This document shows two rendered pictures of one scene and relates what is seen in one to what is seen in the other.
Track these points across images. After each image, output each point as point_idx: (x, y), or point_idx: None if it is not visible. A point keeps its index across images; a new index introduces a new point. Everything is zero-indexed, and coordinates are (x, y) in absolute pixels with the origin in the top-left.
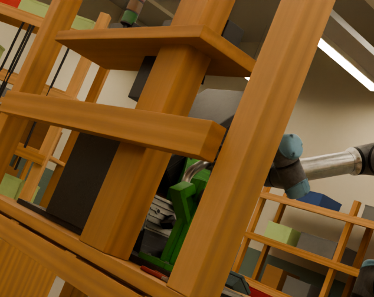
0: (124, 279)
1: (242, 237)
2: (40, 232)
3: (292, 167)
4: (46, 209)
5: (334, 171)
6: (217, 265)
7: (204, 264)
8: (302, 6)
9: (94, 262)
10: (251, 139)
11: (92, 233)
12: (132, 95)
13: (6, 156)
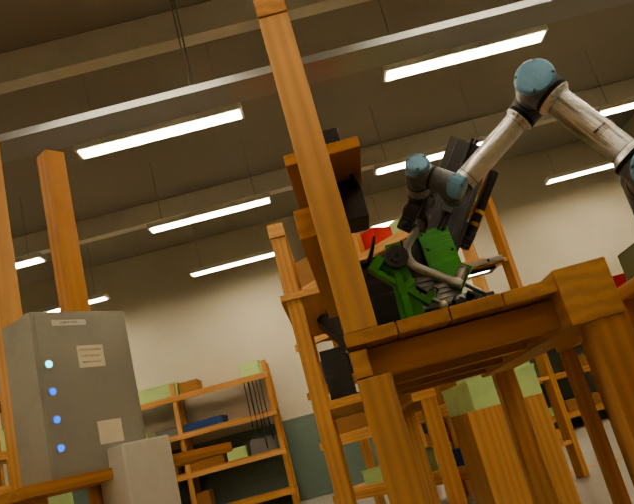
0: (349, 358)
1: (358, 264)
2: (354, 374)
3: (431, 177)
4: None
5: (500, 142)
6: (351, 297)
7: (338, 303)
8: (278, 93)
9: (351, 364)
10: (307, 200)
11: None
12: None
13: None
